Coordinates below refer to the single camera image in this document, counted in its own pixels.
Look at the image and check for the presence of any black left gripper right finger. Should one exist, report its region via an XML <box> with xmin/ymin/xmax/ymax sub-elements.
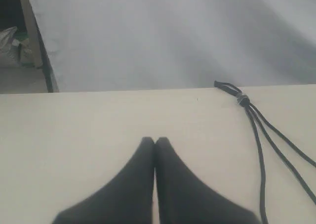
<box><xmin>155</xmin><ymin>137</ymin><xmax>260</xmax><ymax>224</ymax></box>

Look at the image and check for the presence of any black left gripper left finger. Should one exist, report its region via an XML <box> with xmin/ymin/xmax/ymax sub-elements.
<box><xmin>53</xmin><ymin>137</ymin><xmax>155</xmax><ymax>224</ymax></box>

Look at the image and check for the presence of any black backdrop stand pole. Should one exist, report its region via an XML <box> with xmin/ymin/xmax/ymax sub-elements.
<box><xmin>36</xmin><ymin>23</ymin><xmax>54</xmax><ymax>93</ymax></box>

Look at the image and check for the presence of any grey fabric backdrop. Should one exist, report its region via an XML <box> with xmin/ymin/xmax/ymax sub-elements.
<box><xmin>30</xmin><ymin>0</ymin><xmax>316</xmax><ymax>92</ymax></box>

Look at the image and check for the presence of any white plastic bag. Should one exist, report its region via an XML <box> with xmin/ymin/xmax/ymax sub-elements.
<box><xmin>0</xmin><ymin>26</ymin><xmax>20</xmax><ymax>68</ymax></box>

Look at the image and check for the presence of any green white package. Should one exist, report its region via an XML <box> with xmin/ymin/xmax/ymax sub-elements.
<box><xmin>14</xmin><ymin>32</ymin><xmax>35</xmax><ymax>68</ymax></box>

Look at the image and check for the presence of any dark grey plastic cable clamp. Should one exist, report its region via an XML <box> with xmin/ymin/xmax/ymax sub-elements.
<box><xmin>237</xmin><ymin>93</ymin><xmax>250</xmax><ymax>107</ymax></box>

